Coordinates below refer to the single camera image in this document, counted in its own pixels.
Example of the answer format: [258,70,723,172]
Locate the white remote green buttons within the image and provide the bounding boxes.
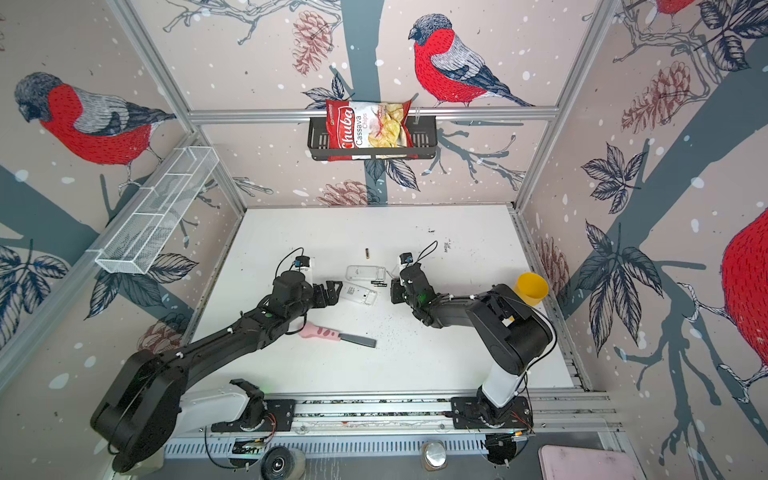
[339,282,377,306]

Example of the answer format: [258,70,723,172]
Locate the white remote grey buttons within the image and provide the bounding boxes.
[345,265,388,283]

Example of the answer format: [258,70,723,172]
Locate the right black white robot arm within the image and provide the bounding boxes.
[390,261,557,427]

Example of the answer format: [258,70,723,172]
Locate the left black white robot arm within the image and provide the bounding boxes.
[90,271,343,473]

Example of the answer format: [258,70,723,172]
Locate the yellow plastic cup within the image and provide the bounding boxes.
[513,272,549,306]

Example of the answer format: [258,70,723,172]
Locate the silver round cap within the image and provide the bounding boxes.
[421,440,447,472]

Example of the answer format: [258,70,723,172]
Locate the black round speaker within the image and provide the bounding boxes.
[259,446,306,480]

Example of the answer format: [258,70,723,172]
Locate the red cassava chips bag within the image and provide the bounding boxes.
[326,100,413,150]

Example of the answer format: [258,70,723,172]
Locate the pink pad corner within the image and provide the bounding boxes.
[538,445,644,480]

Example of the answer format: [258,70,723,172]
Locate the black grey cylinder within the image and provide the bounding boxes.
[111,448,164,477]

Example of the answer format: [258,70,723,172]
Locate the pink handled scraper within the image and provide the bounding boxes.
[299,323,377,348]

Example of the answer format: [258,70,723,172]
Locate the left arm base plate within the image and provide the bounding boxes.
[210,399,296,435]

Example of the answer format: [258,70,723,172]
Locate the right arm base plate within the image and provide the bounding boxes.
[447,395,534,431]

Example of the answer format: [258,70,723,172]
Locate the black wall basket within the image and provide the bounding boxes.
[307,116,438,161]

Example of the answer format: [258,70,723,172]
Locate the white wire mesh shelf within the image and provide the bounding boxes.
[95,146,219,274]

